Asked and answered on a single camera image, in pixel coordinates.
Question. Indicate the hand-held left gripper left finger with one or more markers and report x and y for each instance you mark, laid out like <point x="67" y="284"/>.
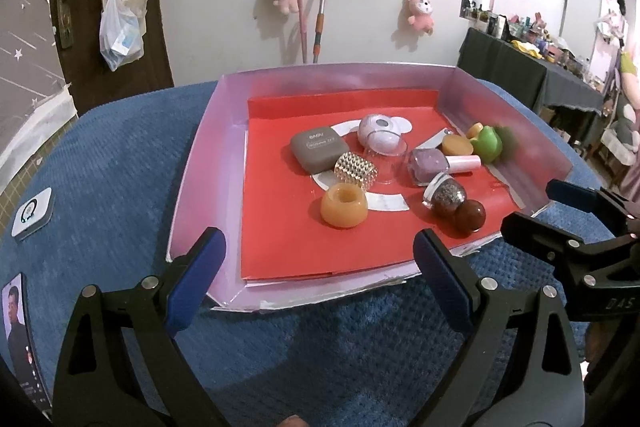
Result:
<point x="200" y="269"/>

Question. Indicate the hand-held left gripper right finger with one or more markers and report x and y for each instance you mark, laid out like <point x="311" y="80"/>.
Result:
<point x="440" y="272"/>

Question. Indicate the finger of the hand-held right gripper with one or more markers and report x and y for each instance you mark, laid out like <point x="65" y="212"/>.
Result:
<point x="535" y="232"/>
<point x="567" y="192"/>

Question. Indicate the red round bottle glitter cap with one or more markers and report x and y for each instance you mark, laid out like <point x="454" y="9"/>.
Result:
<point x="470" y="217"/>

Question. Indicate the green bear toy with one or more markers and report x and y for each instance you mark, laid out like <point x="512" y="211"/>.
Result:
<point x="487" y="144"/>

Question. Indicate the purple nail polish bottle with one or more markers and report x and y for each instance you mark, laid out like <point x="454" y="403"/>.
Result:
<point x="425" y="164"/>

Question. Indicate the amber round disc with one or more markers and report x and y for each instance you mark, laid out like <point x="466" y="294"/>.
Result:
<point x="457" y="146"/>

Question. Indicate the clear plastic cup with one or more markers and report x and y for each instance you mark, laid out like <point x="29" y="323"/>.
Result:
<point x="385" y="167"/>

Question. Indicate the gold studded cylinder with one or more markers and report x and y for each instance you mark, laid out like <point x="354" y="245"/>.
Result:
<point x="355" y="172"/>

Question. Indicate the purple cardboard box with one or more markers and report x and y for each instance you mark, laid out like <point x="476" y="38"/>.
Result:
<point x="220" y="132"/>

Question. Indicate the lilac round device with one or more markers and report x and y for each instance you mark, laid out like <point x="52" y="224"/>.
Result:
<point x="380" y="127"/>

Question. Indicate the grey rounded case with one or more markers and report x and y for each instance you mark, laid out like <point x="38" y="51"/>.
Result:
<point x="315" y="152"/>

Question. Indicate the red paper sheet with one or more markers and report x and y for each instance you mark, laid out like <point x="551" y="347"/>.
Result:
<point x="300" y="247"/>

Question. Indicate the dark cloth covered table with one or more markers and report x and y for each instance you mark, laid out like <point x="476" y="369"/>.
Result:
<point x="505" y="62"/>

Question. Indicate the white rounded square device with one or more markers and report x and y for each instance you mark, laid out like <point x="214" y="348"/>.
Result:
<point x="32" y="212"/>

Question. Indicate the white cabinet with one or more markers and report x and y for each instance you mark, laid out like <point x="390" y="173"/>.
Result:
<point x="582" y="12"/>

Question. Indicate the smartphone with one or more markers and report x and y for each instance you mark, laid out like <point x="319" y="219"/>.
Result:
<point x="17" y="332"/>

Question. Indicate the pink plush white face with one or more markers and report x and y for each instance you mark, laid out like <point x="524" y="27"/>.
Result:
<point x="421" y="12"/>

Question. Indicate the clear plastic bag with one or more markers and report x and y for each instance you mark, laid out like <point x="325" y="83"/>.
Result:
<point x="120" y="39"/>

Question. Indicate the pink stick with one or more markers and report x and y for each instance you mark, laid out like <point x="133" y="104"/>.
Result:
<point x="301" y="27"/>

